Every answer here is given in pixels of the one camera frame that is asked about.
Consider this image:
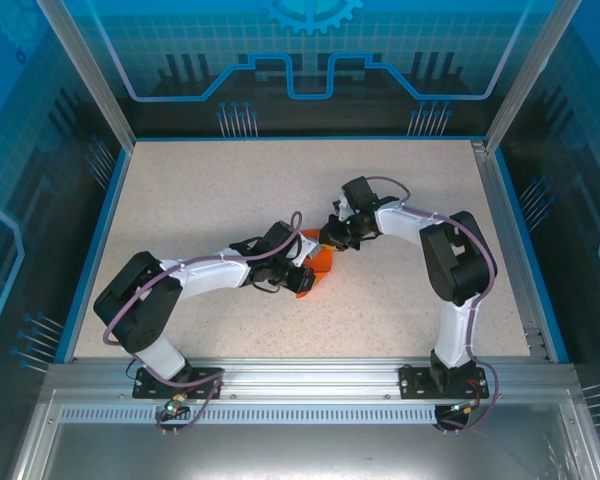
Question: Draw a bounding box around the grey metal tray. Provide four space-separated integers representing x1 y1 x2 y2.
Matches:
9 389 600 480

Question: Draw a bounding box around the blue printed back panel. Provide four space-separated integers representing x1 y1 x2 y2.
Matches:
54 0 556 139

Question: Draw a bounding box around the blue printed side panel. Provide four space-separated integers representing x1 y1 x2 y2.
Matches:
484 0 600 480
0 0 134 480

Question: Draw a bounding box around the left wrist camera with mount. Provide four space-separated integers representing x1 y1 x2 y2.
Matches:
290 237 317 264

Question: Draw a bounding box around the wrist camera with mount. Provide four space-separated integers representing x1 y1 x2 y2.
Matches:
331 198 356 224
290 237 317 264

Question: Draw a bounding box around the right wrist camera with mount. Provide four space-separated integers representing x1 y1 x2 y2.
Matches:
331 198 356 224

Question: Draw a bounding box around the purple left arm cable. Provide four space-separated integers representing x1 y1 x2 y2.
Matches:
102 210 305 436

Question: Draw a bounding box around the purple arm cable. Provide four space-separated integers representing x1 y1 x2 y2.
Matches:
367 174 501 436
102 210 305 436

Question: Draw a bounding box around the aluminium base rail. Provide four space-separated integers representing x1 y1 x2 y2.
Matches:
44 355 579 401

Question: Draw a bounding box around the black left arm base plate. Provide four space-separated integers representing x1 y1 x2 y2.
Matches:
132 366 226 400

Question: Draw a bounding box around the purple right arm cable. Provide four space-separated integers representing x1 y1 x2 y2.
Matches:
367 174 501 436

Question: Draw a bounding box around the aluminium side rail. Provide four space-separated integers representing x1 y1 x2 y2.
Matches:
471 139 554 362

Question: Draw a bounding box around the slotted grey cable duct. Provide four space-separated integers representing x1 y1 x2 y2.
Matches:
57 404 464 427

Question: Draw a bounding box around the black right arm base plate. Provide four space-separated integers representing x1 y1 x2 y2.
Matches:
398 363 487 400

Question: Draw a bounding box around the aluminium frame post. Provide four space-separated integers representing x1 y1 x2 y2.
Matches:
34 0 137 150
483 0 581 154

